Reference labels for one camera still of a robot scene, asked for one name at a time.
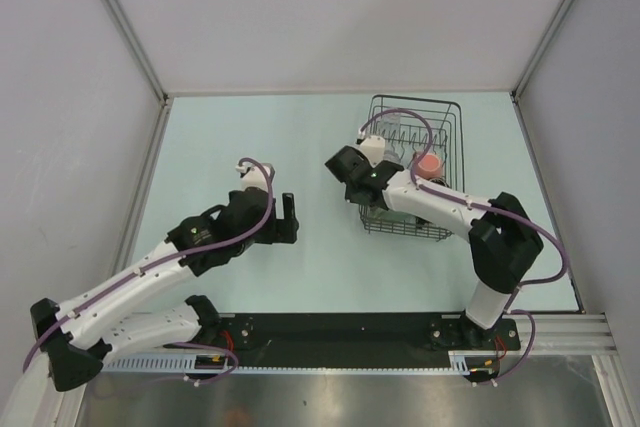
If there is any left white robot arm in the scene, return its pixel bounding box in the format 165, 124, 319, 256
30, 187, 299, 392

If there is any clear faceted glass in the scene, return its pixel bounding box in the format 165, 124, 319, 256
378, 112, 401, 138
383, 142, 406, 167

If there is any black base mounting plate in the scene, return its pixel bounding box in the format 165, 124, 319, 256
162, 311, 522, 369

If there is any white slotted cable duct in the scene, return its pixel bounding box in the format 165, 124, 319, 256
103, 353, 481, 376

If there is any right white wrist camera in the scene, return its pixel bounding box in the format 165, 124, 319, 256
356, 135, 386, 167

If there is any black ceramic mug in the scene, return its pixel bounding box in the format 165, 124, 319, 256
415, 177, 449, 227

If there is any pink ceramic mug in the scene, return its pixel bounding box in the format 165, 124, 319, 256
415, 153, 444, 180

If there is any dark wire dish rack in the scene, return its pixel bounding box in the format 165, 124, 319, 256
359, 94, 465, 241

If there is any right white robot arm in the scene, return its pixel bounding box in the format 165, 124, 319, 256
325, 146, 543, 348

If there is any green glazed ceramic mug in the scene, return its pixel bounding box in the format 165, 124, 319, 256
367, 207, 414, 223

